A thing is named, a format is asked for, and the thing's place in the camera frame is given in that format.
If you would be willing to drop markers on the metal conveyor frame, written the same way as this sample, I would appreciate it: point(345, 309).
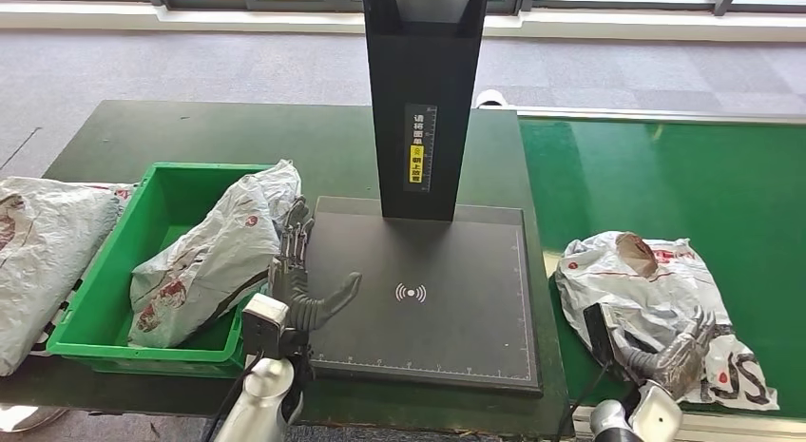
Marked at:
point(629, 113)

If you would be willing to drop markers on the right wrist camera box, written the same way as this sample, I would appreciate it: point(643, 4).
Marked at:
point(598, 335)

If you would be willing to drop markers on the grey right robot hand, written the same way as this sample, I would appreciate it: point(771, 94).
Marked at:
point(674, 367)

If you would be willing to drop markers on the large grey parcel bag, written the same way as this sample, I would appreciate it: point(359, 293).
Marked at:
point(44, 250)

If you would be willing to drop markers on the dark window frame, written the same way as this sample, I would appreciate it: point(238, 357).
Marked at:
point(201, 1)

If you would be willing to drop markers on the green plastic crate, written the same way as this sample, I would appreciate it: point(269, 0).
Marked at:
point(94, 313)

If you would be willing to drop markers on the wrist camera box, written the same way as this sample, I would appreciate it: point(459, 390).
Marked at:
point(598, 335)
point(264, 322)

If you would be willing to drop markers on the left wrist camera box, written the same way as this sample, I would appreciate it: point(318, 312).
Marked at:
point(264, 322)

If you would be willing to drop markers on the green conveyor belt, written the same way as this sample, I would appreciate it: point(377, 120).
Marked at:
point(661, 174)

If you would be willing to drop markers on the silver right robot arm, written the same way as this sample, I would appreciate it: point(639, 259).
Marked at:
point(655, 420)

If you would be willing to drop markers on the yellow black label sticker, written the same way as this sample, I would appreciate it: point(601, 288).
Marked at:
point(419, 149)

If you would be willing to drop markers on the white window sill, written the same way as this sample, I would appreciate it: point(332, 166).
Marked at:
point(252, 20)

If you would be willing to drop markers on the black inbound scanner machine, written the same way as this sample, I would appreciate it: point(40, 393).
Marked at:
point(441, 338)

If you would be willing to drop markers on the parcel bag with brown patch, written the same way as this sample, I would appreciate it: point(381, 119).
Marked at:
point(629, 294)

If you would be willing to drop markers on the pale rounded object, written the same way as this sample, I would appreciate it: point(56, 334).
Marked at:
point(25, 419)

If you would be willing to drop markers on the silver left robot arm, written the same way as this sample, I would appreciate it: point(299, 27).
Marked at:
point(261, 401)

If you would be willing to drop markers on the white conveyor roller end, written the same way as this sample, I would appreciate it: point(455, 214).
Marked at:
point(490, 98)

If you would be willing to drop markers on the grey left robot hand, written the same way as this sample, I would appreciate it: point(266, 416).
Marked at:
point(296, 288)

